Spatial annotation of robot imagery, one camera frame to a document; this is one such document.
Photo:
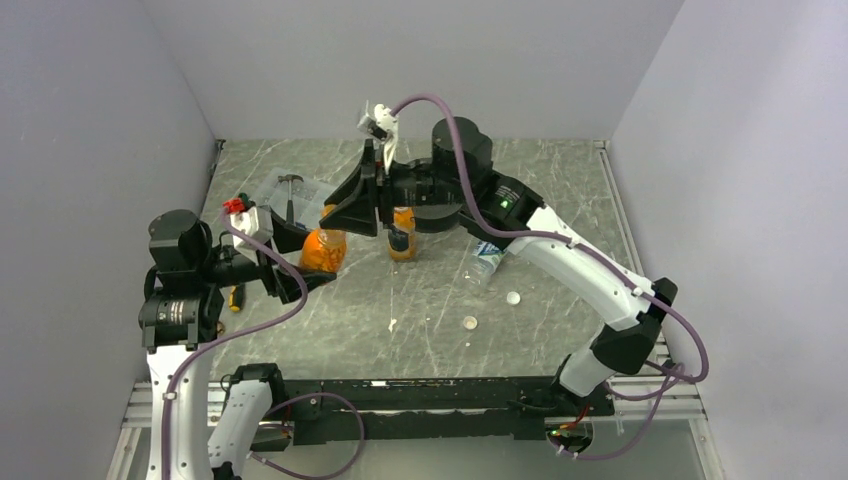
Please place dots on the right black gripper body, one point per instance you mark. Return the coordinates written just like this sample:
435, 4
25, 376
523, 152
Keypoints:
417, 185

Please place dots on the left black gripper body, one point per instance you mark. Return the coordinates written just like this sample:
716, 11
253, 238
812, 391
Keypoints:
270, 270

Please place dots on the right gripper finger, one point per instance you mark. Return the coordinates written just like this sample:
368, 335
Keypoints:
359, 187
353, 214

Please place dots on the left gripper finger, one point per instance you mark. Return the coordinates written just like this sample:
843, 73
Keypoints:
312, 279
288, 237

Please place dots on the small orange juice bottle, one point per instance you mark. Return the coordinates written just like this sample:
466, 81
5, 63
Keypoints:
324, 250

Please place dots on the large orange blue-label bottle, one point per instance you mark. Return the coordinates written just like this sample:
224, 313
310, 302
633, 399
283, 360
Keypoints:
402, 235

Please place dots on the white large bottle cap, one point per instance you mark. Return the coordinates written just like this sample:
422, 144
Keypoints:
469, 323

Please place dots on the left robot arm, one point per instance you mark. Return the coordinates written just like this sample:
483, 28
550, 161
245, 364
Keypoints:
179, 322

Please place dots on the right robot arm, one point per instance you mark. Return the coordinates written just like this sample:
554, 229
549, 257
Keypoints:
623, 298

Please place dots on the white-label water bottle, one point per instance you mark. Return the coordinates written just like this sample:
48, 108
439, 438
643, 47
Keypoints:
481, 264

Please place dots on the small hammer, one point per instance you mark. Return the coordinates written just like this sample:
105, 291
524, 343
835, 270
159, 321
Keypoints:
290, 180

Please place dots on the clear plastic tray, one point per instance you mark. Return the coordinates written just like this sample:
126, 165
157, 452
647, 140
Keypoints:
308, 197

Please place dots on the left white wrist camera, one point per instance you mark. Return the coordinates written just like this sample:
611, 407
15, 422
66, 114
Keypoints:
248, 224

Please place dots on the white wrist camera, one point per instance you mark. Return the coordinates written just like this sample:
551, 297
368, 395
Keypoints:
378, 122
248, 224

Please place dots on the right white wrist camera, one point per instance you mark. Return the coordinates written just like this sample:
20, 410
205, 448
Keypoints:
378, 122

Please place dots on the black base frame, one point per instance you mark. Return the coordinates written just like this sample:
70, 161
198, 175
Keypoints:
318, 411

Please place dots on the aluminium rail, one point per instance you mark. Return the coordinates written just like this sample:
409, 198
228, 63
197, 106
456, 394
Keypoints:
681, 401

